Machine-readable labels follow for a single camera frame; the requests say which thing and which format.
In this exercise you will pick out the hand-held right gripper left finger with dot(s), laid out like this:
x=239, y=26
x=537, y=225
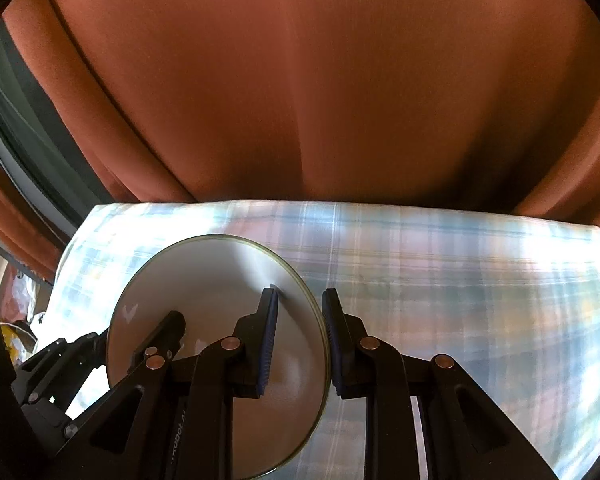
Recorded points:
x=267, y=340

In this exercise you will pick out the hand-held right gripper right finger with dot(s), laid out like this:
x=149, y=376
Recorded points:
x=332, y=345

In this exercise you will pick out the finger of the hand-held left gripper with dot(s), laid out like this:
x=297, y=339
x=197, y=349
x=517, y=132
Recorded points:
x=55, y=375
x=167, y=332

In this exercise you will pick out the green floral bowl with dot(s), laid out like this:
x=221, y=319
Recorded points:
x=205, y=280

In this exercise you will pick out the yellow object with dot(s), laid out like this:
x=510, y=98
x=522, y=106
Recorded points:
x=12, y=345

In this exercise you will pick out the colourful plastic bag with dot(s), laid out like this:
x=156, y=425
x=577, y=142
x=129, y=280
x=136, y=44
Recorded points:
x=20, y=287

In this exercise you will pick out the plaid tablecloth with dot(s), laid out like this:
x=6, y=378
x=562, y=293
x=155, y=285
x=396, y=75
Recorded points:
x=455, y=285

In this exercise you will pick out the orange curtain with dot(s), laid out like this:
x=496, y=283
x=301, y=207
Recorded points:
x=305, y=85

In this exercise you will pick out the dark window frame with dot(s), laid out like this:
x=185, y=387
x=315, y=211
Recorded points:
x=25, y=125

